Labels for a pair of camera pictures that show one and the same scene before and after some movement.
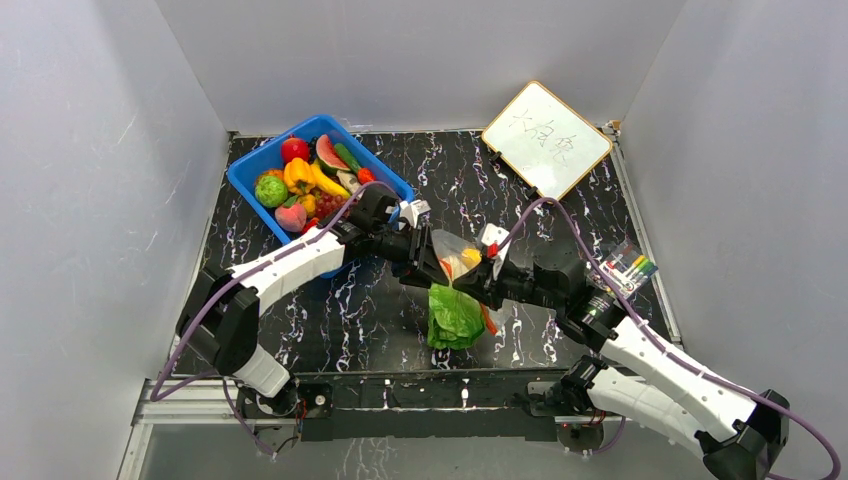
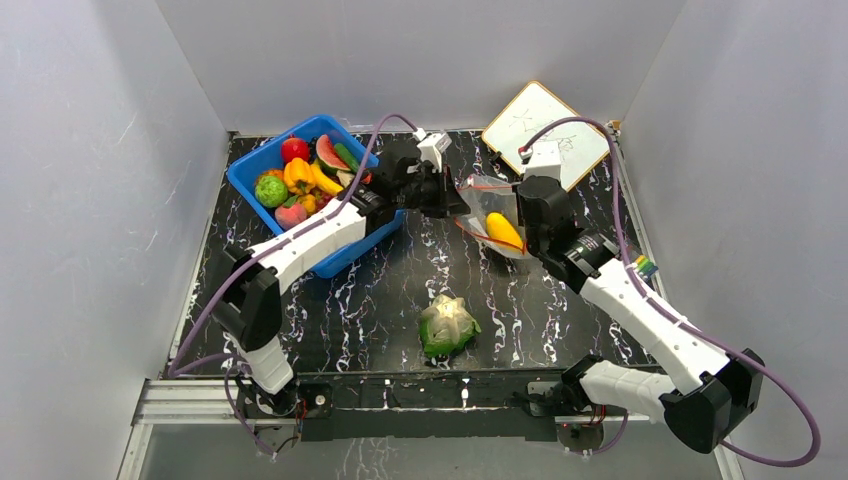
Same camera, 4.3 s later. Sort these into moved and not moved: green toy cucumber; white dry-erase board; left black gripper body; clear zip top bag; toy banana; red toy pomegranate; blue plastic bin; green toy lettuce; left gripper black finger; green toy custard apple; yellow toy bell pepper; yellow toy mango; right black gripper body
Moved: left black gripper body; green toy lettuce; clear zip top bag; yellow toy mango; right black gripper body; left gripper black finger
Not moved: green toy custard apple; blue plastic bin; toy banana; red toy pomegranate; yellow toy bell pepper; green toy cucumber; white dry-erase board
